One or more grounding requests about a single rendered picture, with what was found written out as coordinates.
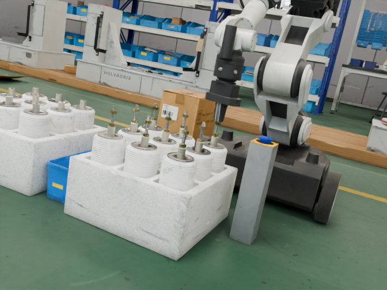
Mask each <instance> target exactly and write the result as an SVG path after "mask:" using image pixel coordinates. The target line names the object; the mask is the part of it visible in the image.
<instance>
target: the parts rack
mask: <svg viewBox="0 0 387 290"><path fill-rule="evenodd" d="M165 1H173V2H182V3H190V4H195V5H196V7H195V8H192V7H186V8H191V9H199V10H206V11H210V18H209V21H212V22H217V21H218V20H219V18H220V17H221V15H222V14H223V13H224V15H223V16H222V18H221V19H220V21H219V23H220V22H221V21H222V19H223V20H224V19H226V18H227V16H231V14H241V13H242V11H243V10H242V9H241V8H240V6H239V4H235V3H233V2H234V0H222V1H224V2H220V0H213V1H209V0H165ZM131 2H132V8H131V13H133V14H137V12H138V3H139V0H130V1H129V0H127V1H126V3H125V4H124V5H123V6H122V7H121V8H120V9H119V6H120V0H113V6H112V8H114V9H118V10H122V11H123V10H124V9H125V8H126V7H127V6H128V5H129V4H130V3H131ZM141 2H147V1H141ZM149 3H155V2H149ZM212 3H213V5H212ZM346 3H347V4H346ZM157 4H162V5H168V4H163V3H157ZM350 4H351V0H343V1H342V5H341V8H340V12H339V16H338V17H335V16H334V17H333V20H332V25H331V28H335V32H334V35H333V39H332V44H331V48H330V51H329V55H328V57H324V56H318V55H311V54H309V55H308V57H307V59H306V61H308V62H314V63H321V64H326V65H325V71H324V75H323V78H322V82H321V86H320V91H319V94H318V95H312V94H309V95H308V100H309V101H315V102H316V107H315V110H314V113H312V114H314V115H319V113H318V112H322V113H323V107H324V103H325V99H326V96H327V92H328V88H329V84H330V81H331V76H332V73H333V68H334V65H335V61H336V57H337V53H338V50H339V46H340V42H341V39H342V35H343V31H344V27H345V24H346V21H347V16H348V11H349V8H350ZM170 6H176V5H170ZM123 7H124V8H123ZM178 7H185V6H178ZM200 7H201V8H202V9H201V8H200ZM211 7H212V8H211ZM344 10H345V11H344ZM285 11H286V10H281V9H272V8H271V9H268V11H267V12H266V15H265V17H264V18H265V19H269V20H278V21H280V20H281V19H282V17H283V14H284V13H285ZM218 12H220V13H221V14H220V16H219V17H218V19H217V16H218ZM66 19H67V20H74V21H80V22H86V20H87V17H84V16H78V15H73V14H67V16H66ZM121 29H126V30H128V37H127V41H126V39H125V37H124V34H123V32H122V30H121ZM120 31H121V33H122V35H121V33H120V37H121V39H122V41H123V43H127V44H133V41H134V33H135V31H136V32H143V33H149V34H153V35H159V36H166V37H172V38H176V39H183V40H189V41H195V42H198V40H199V38H200V36H198V35H191V34H187V33H180V32H174V31H170V30H163V29H157V28H150V27H146V26H139V25H133V24H126V23H121V28H120ZM338 34H339V35H338ZM122 36H123V38H122ZM124 41H125V42H124ZM335 45H336V46H335ZM63 48H65V49H71V50H75V51H79V52H83V51H84V48H83V47H79V46H75V45H70V44H64V45H63ZM273 51H274V48H270V47H263V46H259V45H256V47H255V50H254V52H258V53H262V54H268V53H270V54H271V53H272V52H273ZM333 52H334V53H333ZM124 59H125V61H126V62H127V65H128V66H130V63H136V64H141V65H145V66H150V67H155V68H160V69H164V70H169V71H174V72H177V73H182V74H183V73H185V71H183V68H181V67H176V66H170V65H167V64H162V63H158V62H151V61H147V60H142V59H137V58H132V57H128V56H124ZM327 76H328V77H327ZM235 83H236V85H240V86H245V87H250V88H253V82H248V81H242V80H240V81H236V82H235ZM325 83H326V84H325ZM324 87H325V88H324ZM319 107H320V108H319Z"/></svg>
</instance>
